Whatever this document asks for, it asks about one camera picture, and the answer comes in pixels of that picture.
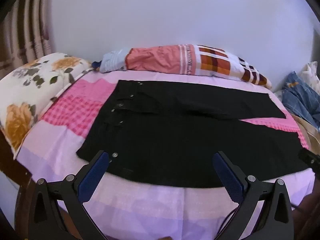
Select beige cloth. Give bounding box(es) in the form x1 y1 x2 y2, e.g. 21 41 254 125
291 114 320 153

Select floral pillow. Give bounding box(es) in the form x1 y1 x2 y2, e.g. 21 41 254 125
0 52 93 159

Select pink checked bed sheet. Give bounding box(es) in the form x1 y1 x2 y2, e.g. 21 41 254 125
16 70 317 240

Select black pants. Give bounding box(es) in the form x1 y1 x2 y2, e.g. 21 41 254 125
76 80 311 189

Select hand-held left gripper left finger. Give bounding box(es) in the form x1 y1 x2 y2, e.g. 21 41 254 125
27 151 113 240

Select striped beige curtain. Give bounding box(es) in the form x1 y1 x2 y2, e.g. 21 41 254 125
0 0 57 67

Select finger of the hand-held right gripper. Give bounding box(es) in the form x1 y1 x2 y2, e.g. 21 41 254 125
298 148 320 173

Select white printed cloth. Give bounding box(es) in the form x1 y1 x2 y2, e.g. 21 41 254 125
299 61 320 88

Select rolled orange plaid quilt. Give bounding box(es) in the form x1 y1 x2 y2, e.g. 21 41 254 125
99 44 273 89

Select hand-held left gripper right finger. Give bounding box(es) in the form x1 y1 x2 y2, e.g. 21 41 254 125
212 151 294 240

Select blue plaid cloth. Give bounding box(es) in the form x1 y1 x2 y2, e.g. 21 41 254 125
282 71 320 131

